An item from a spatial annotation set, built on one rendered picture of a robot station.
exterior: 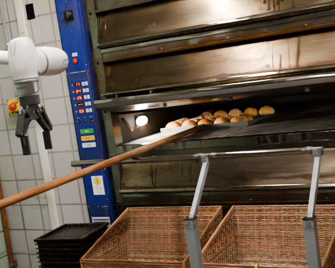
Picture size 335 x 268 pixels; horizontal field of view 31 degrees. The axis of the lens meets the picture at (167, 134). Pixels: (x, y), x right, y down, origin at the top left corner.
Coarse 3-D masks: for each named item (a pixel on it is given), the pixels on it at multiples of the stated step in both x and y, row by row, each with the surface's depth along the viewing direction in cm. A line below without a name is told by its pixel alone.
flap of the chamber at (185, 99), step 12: (276, 84) 259; (288, 84) 256; (300, 84) 253; (312, 84) 251; (324, 84) 251; (168, 96) 285; (180, 96) 281; (192, 96) 278; (204, 96) 275; (216, 96) 276; (228, 96) 278; (240, 96) 279; (252, 96) 281; (96, 108) 305; (108, 108) 306; (120, 108) 308; (132, 108) 310; (144, 108) 312
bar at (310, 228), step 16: (96, 160) 283; (128, 160) 274; (144, 160) 269; (160, 160) 265; (176, 160) 262; (192, 160) 259; (208, 160) 254; (320, 160) 231; (192, 208) 242; (192, 224) 237; (304, 224) 215; (192, 240) 238; (192, 256) 239; (320, 256) 218
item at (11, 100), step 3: (6, 99) 343; (9, 99) 342; (12, 99) 341; (15, 99) 339; (18, 99) 339; (9, 102) 342; (12, 102) 341; (18, 102) 339; (15, 105) 340; (18, 105) 339; (15, 108) 340; (18, 108) 340; (21, 108) 339; (9, 111) 343; (12, 111) 342; (15, 111) 341; (9, 114) 344; (12, 114) 342; (15, 114) 342
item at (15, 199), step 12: (180, 132) 316; (192, 132) 327; (156, 144) 290; (120, 156) 262; (132, 156) 271; (96, 168) 245; (60, 180) 224; (72, 180) 231; (24, 192) 207; (36, 192) 212; (0, 204) 196; (12, 204) 201
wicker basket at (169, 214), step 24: (120, 216) 312; (144, 216) 314; (168, 216) 307; (216, 216) 287; (120, 240) 311; (144, 240) 313; (168, 240) 306; (96, 264) 276; (120, 264) 269; (144, 264) 264; (168, 264) 258
